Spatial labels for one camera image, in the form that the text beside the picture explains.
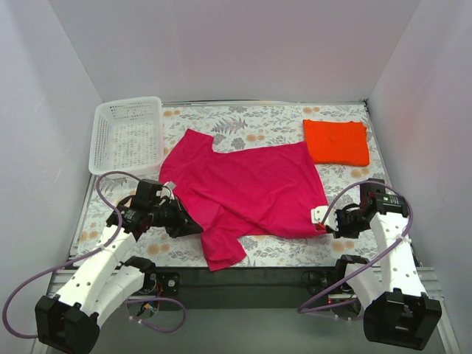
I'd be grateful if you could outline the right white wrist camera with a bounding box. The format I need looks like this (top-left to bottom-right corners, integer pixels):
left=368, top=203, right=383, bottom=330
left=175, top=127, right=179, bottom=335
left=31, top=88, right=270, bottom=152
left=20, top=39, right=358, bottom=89
left=310, top=205, right=337, bottom=234

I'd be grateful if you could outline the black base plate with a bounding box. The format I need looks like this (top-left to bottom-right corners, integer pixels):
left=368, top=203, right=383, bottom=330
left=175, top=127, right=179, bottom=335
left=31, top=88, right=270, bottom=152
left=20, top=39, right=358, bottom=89
left=135, top=266, right=341, bottom=309

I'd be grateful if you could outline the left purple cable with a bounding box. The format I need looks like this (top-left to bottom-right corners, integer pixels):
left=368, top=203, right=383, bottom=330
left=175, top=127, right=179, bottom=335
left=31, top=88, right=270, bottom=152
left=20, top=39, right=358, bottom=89
left=1, top=171, right=187, bottom=339

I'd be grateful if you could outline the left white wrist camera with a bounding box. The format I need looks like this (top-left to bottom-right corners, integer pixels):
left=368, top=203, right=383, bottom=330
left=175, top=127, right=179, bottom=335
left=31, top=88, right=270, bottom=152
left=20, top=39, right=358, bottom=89
left=156, top=181, right=176, bottom=200

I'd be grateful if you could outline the white plastic basket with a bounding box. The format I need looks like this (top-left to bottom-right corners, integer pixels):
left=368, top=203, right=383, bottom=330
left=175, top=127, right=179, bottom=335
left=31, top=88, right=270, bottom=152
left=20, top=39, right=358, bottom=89
left=88, top=97, right=164, bottom=176

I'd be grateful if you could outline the magenta t shirt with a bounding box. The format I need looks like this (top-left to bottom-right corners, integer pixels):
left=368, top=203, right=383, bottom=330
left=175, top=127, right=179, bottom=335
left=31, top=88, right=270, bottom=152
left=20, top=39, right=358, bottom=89
left=159, top=130, right=327, bottom=271

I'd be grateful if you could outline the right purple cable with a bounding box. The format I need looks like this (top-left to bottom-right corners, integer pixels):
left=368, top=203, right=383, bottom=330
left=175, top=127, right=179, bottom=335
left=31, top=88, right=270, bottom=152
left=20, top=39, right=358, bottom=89
left=296, top=178, right=412, bottom=314

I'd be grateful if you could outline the purple cable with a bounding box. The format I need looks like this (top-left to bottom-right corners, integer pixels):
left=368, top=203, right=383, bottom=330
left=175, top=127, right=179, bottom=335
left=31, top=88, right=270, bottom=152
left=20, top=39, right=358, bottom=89
left=1, top=171, right=187, bottom=339
left=296, top=178, right=412, bottom=314

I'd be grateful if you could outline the aluminium frame rail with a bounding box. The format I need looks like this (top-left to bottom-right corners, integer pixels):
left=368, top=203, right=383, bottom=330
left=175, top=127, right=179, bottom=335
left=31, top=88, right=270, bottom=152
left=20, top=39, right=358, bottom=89
left=29, top=268, right=89, bottom=354

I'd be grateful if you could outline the folded orange t shirt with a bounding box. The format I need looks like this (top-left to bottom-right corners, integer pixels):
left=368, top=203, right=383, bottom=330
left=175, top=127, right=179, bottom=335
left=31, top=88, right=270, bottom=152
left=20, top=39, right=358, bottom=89
left=303, top=119, right=370, bottom=167

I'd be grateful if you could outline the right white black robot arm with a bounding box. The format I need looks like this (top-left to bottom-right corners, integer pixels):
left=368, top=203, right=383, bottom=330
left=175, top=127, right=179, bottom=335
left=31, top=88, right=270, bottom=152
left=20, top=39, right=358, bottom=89
left=297, top=178, right=442, bottom=350

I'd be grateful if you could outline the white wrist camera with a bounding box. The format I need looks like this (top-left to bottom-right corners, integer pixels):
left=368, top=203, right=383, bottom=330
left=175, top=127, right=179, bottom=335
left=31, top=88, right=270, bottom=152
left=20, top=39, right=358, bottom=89
left=156, top=181, right=176, bottom=200
left=310, top=205, right=337, bottom=234

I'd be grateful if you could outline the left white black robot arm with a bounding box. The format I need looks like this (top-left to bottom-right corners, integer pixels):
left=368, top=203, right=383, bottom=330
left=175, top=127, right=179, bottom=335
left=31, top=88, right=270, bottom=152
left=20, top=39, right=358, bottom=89
left=35, top=179, right=201, bottom=353

